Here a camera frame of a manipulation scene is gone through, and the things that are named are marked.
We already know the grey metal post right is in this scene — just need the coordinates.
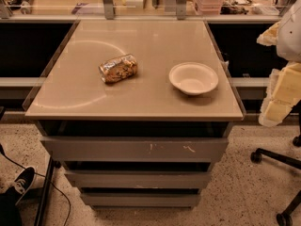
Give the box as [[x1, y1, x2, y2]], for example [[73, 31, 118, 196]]
[[176, 0, 187, 20]]

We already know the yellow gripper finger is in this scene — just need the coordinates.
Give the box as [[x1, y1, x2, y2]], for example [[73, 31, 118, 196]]
[[257, 22, 279, 46], [259, 62, 301, 127]]

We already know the grey metal post left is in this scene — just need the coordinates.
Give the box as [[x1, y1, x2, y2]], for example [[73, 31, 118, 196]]
[[103, 0, 115, 20]]

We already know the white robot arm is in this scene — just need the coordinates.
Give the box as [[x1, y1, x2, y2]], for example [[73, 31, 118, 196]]
[[257, 0, 301, 127]]

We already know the black office chair base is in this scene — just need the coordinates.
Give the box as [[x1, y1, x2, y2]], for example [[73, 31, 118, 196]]
[[249, 135, 301, 226]]

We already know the black metal stand leg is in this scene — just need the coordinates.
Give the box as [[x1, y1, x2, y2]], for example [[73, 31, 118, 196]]
[[34, 158, 55, 226]]

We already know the grey top drawer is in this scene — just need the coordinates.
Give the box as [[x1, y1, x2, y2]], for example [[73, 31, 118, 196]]
[[41, 137, 229, 162]]

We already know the grey drawer cabinet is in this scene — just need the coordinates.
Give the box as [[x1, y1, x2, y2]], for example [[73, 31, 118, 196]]
[[26, 20, 245, 196]]

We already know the crumpled snack bag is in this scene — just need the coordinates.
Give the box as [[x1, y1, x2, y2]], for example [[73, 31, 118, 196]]
[[99, 54, 138, 83]]

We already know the grey middle drawer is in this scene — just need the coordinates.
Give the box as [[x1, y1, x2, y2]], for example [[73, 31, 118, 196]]
[[65, 170, 211, 189]]

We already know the black and white sneaker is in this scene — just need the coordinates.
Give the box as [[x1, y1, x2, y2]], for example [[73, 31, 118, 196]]
[[6, 167, 36, 205]]

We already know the grey metal post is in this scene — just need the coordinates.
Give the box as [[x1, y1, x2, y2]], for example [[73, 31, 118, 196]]
[[176, 0, 187, 20], [103, 0, 115, 20]]

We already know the black floor cable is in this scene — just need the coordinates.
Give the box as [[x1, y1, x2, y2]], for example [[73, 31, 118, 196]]
[[0, 144, 72, 226]]

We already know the grey bottom drawer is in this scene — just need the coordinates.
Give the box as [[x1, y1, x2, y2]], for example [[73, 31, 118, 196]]
[[81, 193, 200, 207]]

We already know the grey drawer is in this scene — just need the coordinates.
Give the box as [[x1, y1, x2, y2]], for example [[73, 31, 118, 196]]
[[41, 137, 229, 162], [81, 193, 200, 207], [65, 170, 211, 189]]

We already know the white paper bowl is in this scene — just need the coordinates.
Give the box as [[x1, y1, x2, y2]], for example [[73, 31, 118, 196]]
[[168, 62, 219, 96]]

